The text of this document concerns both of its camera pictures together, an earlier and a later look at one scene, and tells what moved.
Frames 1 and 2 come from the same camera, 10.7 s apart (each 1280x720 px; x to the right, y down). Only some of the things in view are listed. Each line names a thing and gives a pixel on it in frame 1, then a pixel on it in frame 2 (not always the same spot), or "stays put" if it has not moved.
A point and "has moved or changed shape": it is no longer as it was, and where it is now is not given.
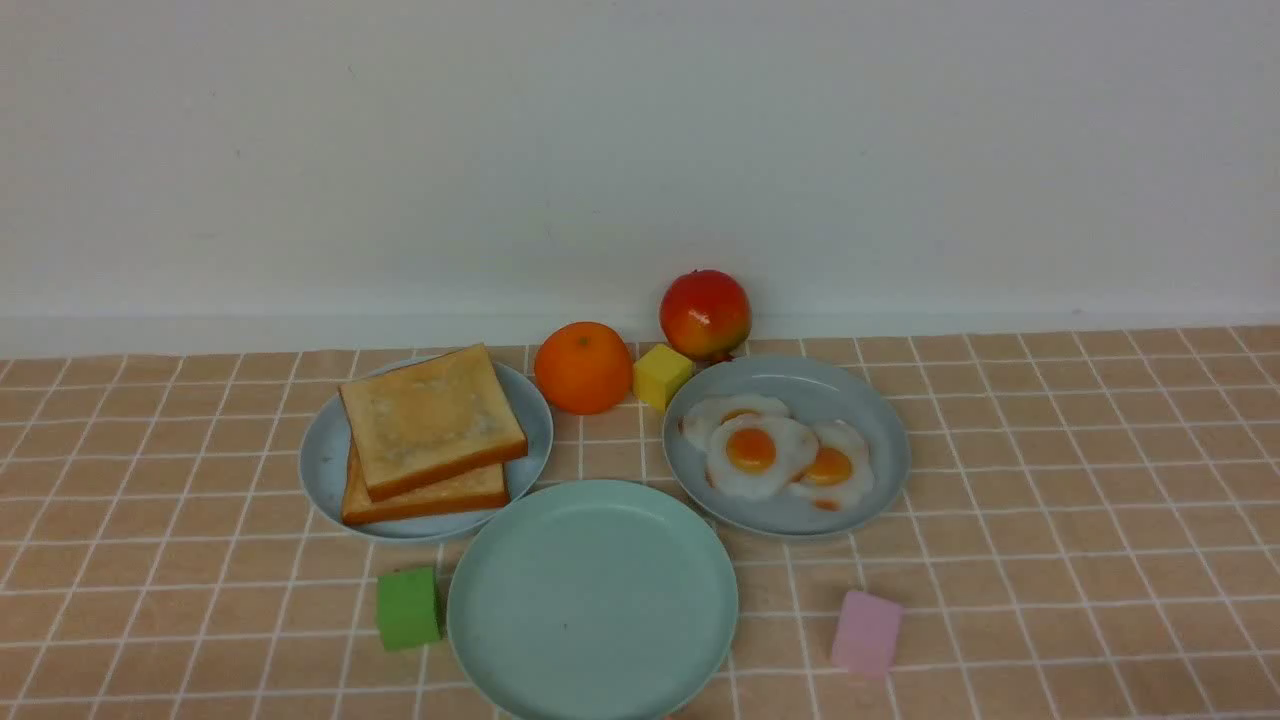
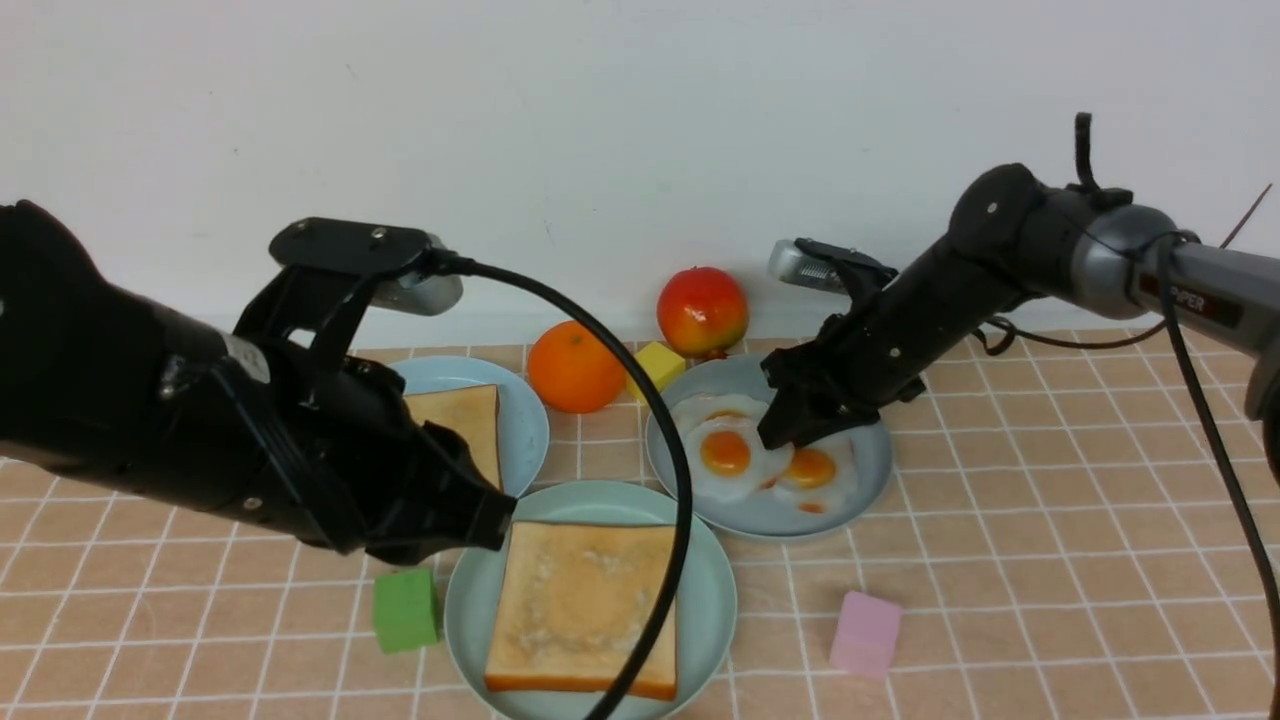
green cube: [407, 608] stays put
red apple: [705, 315] stays put
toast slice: [488, 485] has moved or changed shape
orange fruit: [584, 368] stays put
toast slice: [431, 420] → [575, 604]
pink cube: [865, 635] stays put
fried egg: [756, 457] has moved or changed shape
